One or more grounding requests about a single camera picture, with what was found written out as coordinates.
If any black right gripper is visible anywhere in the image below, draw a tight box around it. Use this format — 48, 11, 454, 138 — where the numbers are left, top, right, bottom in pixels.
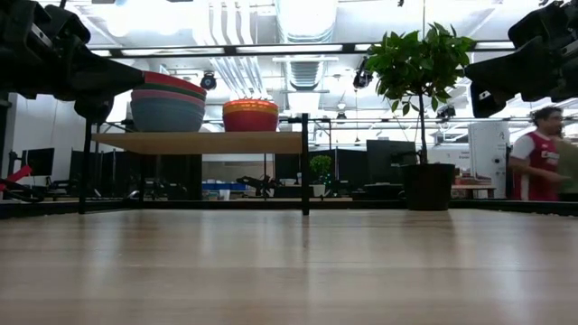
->
464, 0, 578, 119

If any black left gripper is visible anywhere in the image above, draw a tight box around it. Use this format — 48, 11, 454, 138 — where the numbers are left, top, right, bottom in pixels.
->
0, 0, 145, 124

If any large pink bowl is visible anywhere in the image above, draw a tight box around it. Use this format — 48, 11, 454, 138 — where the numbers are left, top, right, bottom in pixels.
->
130, 88, 207, 107

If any large red bowl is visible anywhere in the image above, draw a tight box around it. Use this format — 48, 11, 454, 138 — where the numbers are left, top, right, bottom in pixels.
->
143, 70, 208, 97

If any large blue bowl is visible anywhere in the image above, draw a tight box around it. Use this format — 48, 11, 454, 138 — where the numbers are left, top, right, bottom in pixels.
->
130, 98, 206, 134

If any large teal bowl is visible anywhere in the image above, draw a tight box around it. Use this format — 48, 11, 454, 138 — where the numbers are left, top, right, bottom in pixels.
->
135, 82, 208, 98

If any small orange bowl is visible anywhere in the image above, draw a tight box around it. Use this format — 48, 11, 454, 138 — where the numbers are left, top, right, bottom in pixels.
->
224, 98, 278, 107

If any small purple bowl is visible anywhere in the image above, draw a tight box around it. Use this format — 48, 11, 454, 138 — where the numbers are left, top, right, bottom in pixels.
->
222, 110, 280, 134

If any wooden shelf with black legs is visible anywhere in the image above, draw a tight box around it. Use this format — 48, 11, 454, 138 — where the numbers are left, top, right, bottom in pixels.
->
79, 112, 311, 217

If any white cabinet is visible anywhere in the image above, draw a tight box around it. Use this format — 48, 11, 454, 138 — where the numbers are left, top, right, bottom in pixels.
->
467, 120, 512, 200

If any person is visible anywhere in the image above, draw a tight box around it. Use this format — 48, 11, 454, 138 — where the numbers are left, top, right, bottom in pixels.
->
508, 106, 578, 202

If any green leafy plant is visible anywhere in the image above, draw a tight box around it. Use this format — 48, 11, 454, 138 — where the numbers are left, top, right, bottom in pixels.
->
364, 22, 478, 166

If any black background monitor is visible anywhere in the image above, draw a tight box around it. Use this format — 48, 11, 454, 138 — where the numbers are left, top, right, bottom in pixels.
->
21, 147, 56, 178
366, 139, 417, 185

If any black plant pot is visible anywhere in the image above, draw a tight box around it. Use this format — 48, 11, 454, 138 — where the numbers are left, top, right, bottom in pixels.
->
399, 162, 457, 212

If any small potted plant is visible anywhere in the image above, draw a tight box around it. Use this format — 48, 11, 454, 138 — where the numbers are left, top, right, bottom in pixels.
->
308, 154, 333, 199

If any silver ventilation duct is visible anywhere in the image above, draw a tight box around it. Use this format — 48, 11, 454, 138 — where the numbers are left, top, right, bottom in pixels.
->
274, 0, 340, 92

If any black aluminium table frame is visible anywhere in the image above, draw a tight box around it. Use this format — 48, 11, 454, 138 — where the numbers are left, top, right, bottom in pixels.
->
0, 41, 578, 218

